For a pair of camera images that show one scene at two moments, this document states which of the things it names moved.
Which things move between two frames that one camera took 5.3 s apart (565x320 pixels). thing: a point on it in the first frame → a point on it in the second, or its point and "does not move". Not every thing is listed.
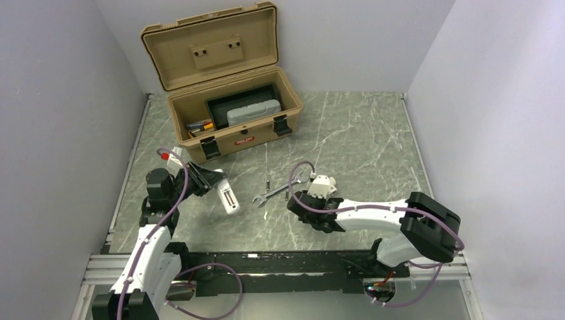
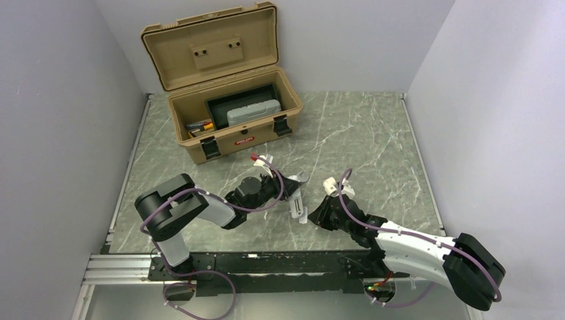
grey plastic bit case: x=250 y=112 does not move
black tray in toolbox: x=218 y=108 does not move
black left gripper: x=203 y=179 → x=289 y=187
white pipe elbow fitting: x=332 y=188 does not move
